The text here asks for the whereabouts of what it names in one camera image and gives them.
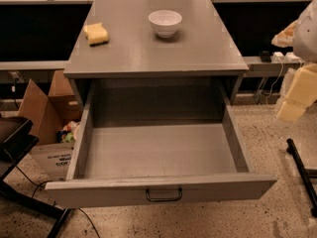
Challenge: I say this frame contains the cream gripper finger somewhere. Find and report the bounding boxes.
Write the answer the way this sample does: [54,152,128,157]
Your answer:
[276,63,317,123]
[271,21,297,48]

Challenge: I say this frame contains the grey top drawer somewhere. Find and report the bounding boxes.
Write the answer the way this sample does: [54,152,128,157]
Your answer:
[45,79,278,210]

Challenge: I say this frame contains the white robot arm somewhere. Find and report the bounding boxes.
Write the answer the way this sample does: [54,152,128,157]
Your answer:
[271,6,317,123]

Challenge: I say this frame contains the grey drawer cabinet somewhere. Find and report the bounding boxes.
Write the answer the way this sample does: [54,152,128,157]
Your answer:
[65,0,248,127]

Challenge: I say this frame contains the white power strip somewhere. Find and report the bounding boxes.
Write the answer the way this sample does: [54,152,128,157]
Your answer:
[272,52,301,62]

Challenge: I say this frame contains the black adapter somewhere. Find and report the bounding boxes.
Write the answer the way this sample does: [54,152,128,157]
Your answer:
[260,51,271,62]

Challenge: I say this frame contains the black stand leg right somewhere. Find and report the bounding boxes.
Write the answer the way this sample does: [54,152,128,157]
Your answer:
[286,139,317,217]

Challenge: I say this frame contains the white ceramic bowl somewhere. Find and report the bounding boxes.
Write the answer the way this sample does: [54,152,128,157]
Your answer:
[148,10,182,39]

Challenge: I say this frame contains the yellow sponge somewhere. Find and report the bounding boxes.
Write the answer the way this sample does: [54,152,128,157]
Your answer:
[83,23,109,46]

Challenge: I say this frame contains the crumpled items in box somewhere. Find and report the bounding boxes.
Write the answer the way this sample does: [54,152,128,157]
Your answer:
[57,121,80,143]

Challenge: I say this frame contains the brown cardboard box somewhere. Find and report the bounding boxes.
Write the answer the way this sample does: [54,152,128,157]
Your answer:
[19,70,81,180]

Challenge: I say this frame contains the black stand left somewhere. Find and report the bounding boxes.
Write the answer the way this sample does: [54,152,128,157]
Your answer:
[0,116,73,238]

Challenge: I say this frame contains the black top drawer handle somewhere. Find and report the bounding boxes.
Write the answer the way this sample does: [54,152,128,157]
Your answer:
[146,188,182,203]

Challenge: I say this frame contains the black floor cable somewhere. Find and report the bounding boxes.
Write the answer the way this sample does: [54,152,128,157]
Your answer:
[3,149,101,238]

